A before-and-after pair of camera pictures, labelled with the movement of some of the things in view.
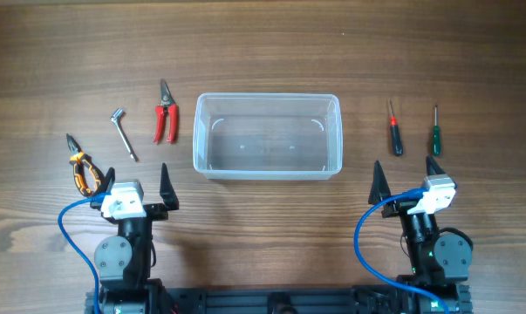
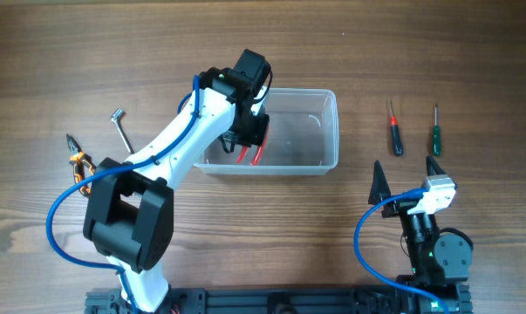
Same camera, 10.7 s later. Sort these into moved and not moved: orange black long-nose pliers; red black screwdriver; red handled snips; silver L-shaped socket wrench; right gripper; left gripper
Moved: left gripper; red handled snips
Not moved: red black screwdriver; silver L-shaped socket wrench; right gripper; orange black long-nose pliers
